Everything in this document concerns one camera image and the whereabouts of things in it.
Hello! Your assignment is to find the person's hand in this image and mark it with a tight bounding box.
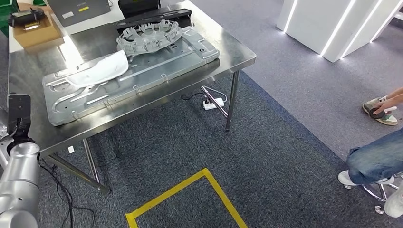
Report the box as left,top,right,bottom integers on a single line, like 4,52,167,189
373,98,396,116

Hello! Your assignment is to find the black and white handheld controller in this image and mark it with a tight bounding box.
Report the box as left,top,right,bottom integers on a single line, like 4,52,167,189
369,106,398,120

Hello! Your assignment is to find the white plastic car body part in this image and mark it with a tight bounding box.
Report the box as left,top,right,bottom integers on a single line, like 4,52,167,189
64,49,130,89

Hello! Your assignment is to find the stainless steel workbench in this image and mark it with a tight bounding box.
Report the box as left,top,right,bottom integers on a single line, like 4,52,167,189
8,0,257,195

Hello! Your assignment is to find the chrome swivel stool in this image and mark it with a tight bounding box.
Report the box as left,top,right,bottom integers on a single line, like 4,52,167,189
343,171,403,215

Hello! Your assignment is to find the cardboard box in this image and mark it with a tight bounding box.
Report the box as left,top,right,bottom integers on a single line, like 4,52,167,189
12,12,65,50

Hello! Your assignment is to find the white partition with light strips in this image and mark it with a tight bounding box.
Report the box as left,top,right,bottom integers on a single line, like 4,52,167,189
276,0,403,64

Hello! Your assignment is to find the green crate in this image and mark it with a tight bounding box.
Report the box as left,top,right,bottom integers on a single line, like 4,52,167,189
0,0,20,38

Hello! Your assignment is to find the black handheld device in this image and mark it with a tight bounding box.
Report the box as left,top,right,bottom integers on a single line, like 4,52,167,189
8,8,46,28

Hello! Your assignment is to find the white desk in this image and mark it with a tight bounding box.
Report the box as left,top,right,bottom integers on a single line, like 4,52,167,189
9,0,126,54

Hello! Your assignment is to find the grey laptop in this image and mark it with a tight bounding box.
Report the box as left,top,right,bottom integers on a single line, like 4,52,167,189
46,0,111,28

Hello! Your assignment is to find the large stamped metal panel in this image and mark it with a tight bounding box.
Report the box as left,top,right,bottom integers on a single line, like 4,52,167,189
41,26,221,127

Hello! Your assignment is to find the grey plastic wheel cover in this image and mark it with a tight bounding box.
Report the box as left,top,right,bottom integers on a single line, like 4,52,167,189
115,19,184,57

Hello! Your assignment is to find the white power strip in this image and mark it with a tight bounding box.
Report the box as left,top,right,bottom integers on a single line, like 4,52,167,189
202,97,225,111

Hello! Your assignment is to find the black bag with yellow label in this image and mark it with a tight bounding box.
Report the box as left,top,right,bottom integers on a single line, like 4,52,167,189
118,0,161,19

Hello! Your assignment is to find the yellow floor tape rectangle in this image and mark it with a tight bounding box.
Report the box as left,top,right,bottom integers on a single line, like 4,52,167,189
125,167,249,228

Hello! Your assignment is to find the long black bar case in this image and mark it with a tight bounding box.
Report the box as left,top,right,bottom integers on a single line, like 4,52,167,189
115,8,193,34

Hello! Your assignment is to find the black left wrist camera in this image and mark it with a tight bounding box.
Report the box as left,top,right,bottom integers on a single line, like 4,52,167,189
7,93,32,141

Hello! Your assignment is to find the black robot tether cable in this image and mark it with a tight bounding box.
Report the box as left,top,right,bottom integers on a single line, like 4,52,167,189
39,159,96,228

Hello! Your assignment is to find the white power cord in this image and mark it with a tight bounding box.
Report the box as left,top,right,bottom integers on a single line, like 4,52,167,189
206,85,228,103

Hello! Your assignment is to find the black power cord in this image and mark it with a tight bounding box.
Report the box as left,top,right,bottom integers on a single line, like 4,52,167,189
181,92,207,105

